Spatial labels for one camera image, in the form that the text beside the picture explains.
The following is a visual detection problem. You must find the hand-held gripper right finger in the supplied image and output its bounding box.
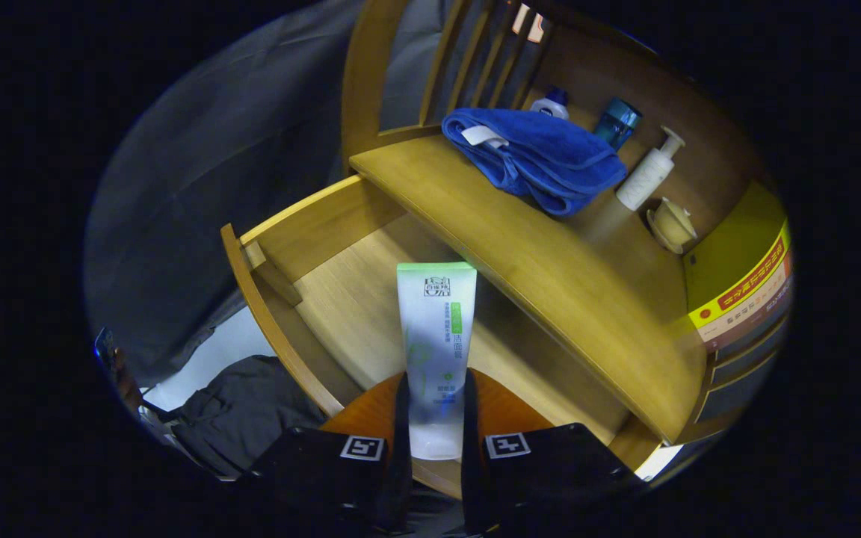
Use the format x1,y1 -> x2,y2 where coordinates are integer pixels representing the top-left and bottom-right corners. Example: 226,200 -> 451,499
460,368 -> 644,537

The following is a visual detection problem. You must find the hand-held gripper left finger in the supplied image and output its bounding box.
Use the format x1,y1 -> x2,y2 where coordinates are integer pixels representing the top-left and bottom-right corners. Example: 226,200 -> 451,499
244,371 -> 413,535

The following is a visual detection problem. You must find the white and green tube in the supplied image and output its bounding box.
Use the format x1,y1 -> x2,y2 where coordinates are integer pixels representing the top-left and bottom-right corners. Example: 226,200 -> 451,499
396,262 -> 478,460

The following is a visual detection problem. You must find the wooden drawer with black knob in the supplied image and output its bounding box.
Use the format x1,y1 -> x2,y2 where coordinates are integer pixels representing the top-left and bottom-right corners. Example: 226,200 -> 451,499
221,176 -> 659,500

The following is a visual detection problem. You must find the wooden countertop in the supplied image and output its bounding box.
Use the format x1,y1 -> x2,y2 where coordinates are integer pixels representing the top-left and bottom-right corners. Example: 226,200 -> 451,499
348,112 -> 708,442

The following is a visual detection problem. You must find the wooden cabinet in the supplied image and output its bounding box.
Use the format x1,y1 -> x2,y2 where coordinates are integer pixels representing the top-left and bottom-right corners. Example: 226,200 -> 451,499
221,0 -> 794,501

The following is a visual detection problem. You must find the person's gray clothing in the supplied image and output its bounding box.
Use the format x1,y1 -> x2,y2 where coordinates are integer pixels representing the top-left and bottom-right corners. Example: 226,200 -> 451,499
150,355 -> 327,479

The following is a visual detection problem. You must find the beige lidded teacup with saucer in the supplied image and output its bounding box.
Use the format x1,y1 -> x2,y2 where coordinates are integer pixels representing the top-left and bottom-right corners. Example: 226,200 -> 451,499
646,197 -> 699,256

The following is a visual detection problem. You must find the blue folded towel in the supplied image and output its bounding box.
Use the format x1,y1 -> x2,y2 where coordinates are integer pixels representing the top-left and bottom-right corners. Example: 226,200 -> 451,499
442,108 -> 628,217

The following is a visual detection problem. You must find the brown book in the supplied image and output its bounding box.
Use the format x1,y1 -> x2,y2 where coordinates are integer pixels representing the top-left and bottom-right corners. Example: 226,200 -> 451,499
709,295 -> 792,365

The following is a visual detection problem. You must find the orange and white book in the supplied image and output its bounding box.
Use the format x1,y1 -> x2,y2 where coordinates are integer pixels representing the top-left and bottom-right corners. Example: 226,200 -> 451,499
698,254 -> 794,352

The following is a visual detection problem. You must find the white pump bottle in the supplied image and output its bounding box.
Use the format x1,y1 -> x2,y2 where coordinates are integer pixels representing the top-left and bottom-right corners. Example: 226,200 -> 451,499
615,126 -> 687,211

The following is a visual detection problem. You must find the thick yellow book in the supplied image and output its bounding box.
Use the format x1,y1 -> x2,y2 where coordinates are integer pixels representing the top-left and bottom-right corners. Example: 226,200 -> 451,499
683,179 -> 791,330

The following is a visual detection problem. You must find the black backdrop cloth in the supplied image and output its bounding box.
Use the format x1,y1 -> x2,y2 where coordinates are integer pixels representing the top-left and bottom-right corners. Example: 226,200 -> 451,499
85,0 -> 476,389

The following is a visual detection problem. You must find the small white blue-capped bottle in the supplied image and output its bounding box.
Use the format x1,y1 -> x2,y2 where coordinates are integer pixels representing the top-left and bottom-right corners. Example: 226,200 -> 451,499
529,88 -> 570,120

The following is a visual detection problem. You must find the teal bottle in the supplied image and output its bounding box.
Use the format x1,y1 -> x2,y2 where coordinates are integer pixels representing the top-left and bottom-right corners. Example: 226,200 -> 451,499
593,96 -> 644,150

